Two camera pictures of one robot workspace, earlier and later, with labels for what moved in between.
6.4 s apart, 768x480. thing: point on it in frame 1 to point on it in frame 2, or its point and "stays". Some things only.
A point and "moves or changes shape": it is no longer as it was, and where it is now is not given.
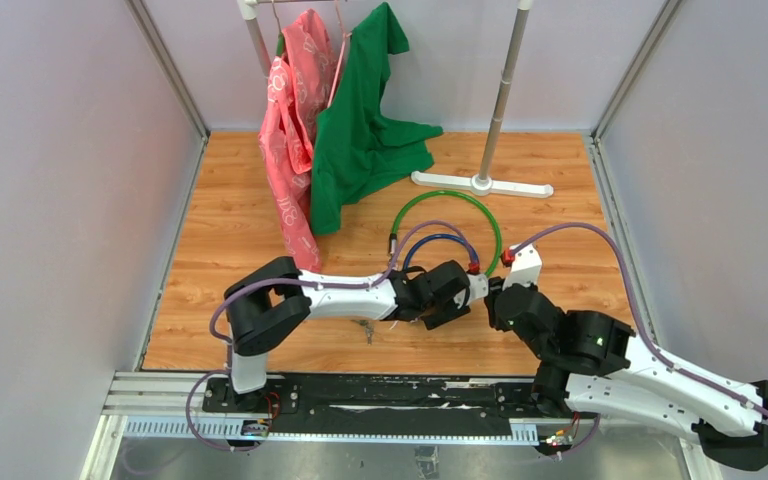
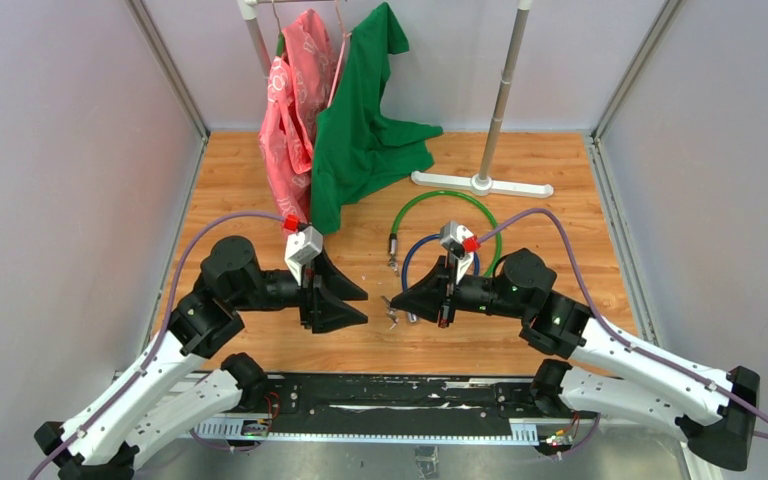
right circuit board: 558,442 stays
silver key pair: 369,329 moves or changes shape
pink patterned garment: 299,80 stays
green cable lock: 393,239 stays
